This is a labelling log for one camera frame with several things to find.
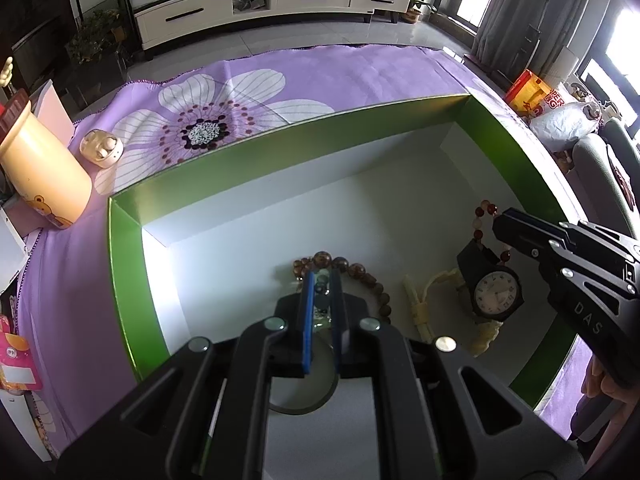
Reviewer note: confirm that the grey curtain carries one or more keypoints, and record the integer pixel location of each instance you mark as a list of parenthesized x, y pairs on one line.
[(515, 10)]

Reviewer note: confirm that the black wristwatch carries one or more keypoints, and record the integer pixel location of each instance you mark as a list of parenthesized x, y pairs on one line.
[(492, 295)]

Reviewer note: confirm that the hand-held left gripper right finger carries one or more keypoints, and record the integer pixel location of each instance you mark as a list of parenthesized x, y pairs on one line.
[(336, 320)]

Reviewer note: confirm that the grey chair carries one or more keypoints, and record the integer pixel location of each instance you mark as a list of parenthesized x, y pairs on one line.
[(600, 175)]

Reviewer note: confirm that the purple floral cloth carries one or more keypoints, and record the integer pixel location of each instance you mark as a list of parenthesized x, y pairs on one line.
[(350, 75)]

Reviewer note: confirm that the yellow bear bottle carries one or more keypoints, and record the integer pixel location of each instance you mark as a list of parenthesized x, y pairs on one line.
[(45, 175)]

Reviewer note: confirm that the green hair clip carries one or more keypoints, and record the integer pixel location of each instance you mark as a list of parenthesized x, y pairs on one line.
[(322, 305)]

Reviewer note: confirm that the white plastic bag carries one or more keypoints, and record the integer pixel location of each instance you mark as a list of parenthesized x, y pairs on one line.
[(565, 122)]

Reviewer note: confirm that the green cardboard box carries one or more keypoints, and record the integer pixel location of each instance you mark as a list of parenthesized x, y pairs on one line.
[(130, 280)]

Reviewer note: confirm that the white stick vacuum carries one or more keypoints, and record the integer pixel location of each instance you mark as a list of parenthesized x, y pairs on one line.
[(542, 25)]

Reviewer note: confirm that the small potted plant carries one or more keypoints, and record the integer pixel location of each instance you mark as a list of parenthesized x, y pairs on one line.
[(417, 7)]

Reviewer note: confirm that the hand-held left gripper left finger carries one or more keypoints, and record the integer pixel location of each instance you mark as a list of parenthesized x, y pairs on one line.
[(306, 320)]

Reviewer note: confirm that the white tv cabinet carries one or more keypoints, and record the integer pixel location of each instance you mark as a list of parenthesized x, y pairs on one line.
[(250, 10)]

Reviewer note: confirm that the beige earbud case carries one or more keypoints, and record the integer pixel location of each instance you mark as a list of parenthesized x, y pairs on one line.
[(101, 149)]

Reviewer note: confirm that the pink pen holder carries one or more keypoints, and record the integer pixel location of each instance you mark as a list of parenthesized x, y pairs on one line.
[(52, 110)]

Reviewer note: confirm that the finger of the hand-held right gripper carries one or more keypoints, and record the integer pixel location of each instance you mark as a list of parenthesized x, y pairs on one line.
[(535, 222), (530, 247)]

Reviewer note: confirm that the large potted plant on stand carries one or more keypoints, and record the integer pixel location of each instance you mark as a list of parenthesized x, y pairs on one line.
[(95, 40)]

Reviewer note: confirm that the person's right hand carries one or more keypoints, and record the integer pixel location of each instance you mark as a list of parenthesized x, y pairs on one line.
[(602, 387)]

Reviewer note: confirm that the translucent jade bangle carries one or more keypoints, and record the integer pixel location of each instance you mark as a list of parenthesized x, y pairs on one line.
[(325, 401)]

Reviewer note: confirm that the pink snack packet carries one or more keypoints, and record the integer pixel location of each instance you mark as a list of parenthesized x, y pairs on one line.
[(17, 360)]

